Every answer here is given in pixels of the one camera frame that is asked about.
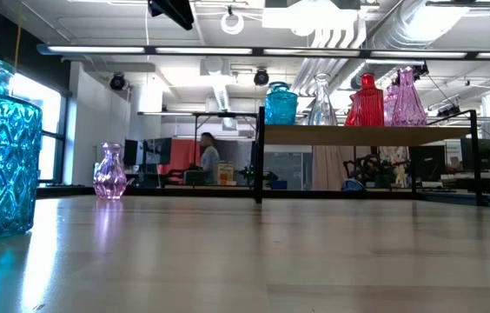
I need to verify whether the red cone vase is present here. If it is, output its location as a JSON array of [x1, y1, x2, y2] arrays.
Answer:
[[343, 93, 355, 128]]

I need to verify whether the clear hexagonal vase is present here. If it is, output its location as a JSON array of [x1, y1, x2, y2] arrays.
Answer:
[[308, 72, 338, 127]]

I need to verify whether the blue diamond-pattern vase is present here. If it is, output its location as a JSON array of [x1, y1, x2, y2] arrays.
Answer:
[[0, 53, 43, 243]]

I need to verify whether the black computer monitor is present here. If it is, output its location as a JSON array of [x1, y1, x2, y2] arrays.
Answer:
[[123, 138, 139, 166], [142, 137, 173, 165]]

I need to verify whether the blue rounded object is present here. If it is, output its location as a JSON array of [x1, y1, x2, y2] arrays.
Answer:
[[342, 178, 366, 193]]

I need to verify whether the purple ribbed bottle vase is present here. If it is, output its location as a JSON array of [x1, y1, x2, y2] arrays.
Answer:
[[382, 84, 401, 128]]

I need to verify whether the orange room divider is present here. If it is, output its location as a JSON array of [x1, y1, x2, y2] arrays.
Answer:
[[159, 138, 202, 176]]

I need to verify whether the long suspended light bar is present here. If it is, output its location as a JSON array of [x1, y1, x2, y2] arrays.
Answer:
[[36, 43, 490, 61]]

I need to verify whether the black aluminium table frame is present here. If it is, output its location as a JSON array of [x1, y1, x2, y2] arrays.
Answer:
[[36, 184, 490, 210]]

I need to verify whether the window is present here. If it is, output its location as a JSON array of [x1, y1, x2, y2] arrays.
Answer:
[[10, 71, 70, 186]]

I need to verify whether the wooden shelf black frame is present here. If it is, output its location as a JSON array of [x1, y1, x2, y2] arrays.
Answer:
[[253, 106, 485, 208]]

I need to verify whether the grey partition panel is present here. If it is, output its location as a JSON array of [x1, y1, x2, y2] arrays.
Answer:
[[264, 151, 314, 191]]

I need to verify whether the white round pendant lamp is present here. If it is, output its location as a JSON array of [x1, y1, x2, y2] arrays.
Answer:
[[220, 4, 247, 37]]

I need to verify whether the colourful poster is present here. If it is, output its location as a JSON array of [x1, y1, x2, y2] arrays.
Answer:
[[379, 145, 410, 188]]

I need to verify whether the pink ribbed cone vase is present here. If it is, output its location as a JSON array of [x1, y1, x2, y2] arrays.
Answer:
[[390, 66, 427, 128]]

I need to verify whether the white ventilation duct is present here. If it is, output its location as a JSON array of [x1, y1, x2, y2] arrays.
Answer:
[[201, 56, 234, 131]]

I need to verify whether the black bag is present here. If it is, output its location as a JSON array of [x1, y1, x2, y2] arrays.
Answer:
[[182, 169, 209, 187]]

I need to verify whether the large black screen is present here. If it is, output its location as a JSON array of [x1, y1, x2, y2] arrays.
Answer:
[[408, 145, 447, 183]]

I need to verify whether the red ribbed bottle vase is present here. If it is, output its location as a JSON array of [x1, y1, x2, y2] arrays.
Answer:
[[351, 72, 385, 128]]

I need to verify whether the pink bulb vase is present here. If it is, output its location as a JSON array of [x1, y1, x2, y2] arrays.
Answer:
[[92, 142, 129, 201]]

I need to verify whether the blue round vase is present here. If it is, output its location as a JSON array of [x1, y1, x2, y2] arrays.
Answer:
[[264, 81, 299, 126]]

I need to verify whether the person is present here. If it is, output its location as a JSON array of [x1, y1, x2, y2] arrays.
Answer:
[[199, 131, 221, 186]]

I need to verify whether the beige curtain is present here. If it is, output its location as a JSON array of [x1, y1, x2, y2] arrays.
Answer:
[[312, 145, 372, 191]]

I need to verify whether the black background frame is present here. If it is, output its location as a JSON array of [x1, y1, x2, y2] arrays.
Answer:
[[137, 110, 214, 169]]

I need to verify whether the yellow box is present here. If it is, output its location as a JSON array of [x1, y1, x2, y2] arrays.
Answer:
[[216, 161, 235, 187]]

